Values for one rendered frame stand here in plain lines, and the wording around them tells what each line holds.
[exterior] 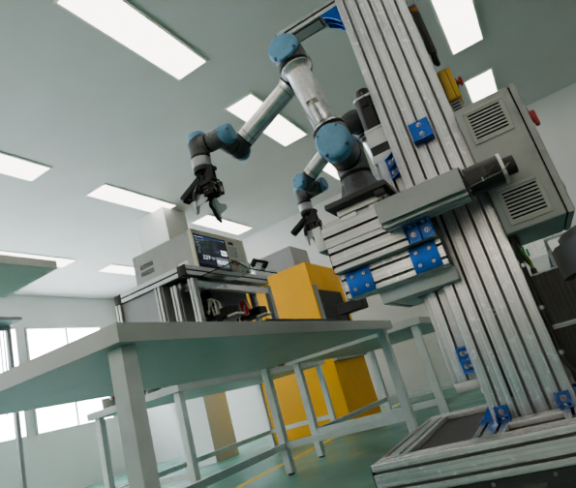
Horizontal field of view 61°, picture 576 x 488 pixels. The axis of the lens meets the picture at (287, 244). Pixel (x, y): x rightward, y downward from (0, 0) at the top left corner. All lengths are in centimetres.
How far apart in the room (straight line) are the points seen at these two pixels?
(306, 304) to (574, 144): 409
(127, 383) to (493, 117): 139
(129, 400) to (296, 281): 484
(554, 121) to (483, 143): 584
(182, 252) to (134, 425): 120
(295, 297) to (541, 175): 457
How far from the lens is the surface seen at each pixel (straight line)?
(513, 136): 178
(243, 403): 873
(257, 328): 174
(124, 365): 130
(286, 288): 607
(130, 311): 236
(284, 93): 196
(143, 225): 698
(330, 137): 162
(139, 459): 128
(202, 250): 233
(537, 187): 172
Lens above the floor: 47
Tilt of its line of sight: 17 degrees up
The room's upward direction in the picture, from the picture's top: 16 degrees counter-clockwise
